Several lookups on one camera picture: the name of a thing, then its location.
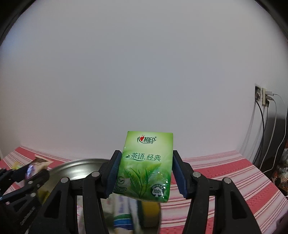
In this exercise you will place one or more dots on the green tea tissue pack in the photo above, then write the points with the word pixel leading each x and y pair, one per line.
pixel 146 166

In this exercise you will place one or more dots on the wall power outlet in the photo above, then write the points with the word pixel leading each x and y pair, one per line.
pixel 260 95

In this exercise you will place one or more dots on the brown snack wrapper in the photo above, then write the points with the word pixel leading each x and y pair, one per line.
pixel 41 163

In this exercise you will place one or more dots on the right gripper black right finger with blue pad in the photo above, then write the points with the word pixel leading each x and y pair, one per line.
pixel 231 212

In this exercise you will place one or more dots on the dark furniture at wall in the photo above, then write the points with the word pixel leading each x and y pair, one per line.
pixel 276 147

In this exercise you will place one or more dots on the white blue green box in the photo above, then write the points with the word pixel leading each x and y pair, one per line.
pixel 125 217

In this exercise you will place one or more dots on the yellow green scrub sponge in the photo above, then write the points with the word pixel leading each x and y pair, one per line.
pixel 149 214

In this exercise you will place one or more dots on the round metal cookie tin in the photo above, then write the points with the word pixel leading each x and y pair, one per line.
pixel 81 200

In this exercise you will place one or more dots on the red white striped bedspread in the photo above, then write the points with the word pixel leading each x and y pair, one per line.
pixel 22 212

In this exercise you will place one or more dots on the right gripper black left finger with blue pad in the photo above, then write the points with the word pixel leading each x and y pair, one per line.
pixel 59 212

